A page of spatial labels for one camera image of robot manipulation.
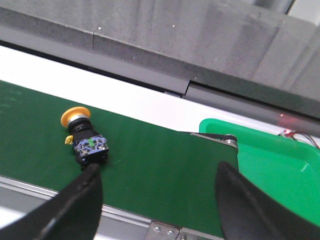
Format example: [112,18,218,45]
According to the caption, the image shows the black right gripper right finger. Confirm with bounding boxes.
[215,161,320,240]

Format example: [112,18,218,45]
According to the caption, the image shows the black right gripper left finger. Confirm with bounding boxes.
[0,163,103,240]

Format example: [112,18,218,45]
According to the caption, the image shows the yellow mushroom push button switch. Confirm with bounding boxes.
[60,106,109,170]

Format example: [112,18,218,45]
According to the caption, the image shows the green plastic tray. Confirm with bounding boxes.
[199,118,320,225]

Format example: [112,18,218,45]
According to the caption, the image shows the green conveyor belt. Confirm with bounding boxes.
[0,82,238,237]

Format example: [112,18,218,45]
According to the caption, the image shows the grey stone counter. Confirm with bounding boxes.
[0,0,320,136]

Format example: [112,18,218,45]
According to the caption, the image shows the aluminium conveyor frame rail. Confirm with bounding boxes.
[0,174,226,240]

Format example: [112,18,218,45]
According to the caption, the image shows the conveyor end roller bracket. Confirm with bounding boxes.
[189,132,239,154]

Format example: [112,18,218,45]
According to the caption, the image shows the red and black wires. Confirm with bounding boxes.
[278,127,320,150]

